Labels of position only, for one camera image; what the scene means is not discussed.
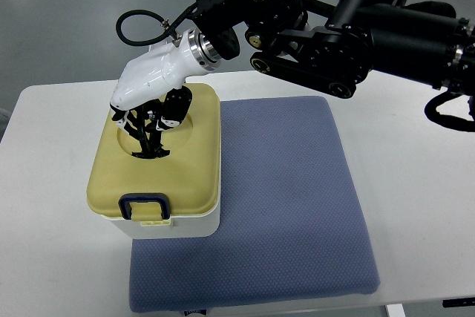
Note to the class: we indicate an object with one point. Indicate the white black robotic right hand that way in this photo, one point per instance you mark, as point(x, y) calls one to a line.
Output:
point(163, 68)

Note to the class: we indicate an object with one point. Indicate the yellow storage box lid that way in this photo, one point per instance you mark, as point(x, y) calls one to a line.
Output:
point(189, 176)

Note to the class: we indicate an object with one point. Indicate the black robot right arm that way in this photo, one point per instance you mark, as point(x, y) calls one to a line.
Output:
point(326, 45)

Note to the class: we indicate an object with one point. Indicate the white storage box base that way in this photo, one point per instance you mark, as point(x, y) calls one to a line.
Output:
point(177, 226)

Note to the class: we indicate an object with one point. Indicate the blue grey fabric mat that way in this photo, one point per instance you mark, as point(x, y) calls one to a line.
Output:
point(291, 225)

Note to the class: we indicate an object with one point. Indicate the black label under table edge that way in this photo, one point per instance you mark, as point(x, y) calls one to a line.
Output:
point(459, 302)

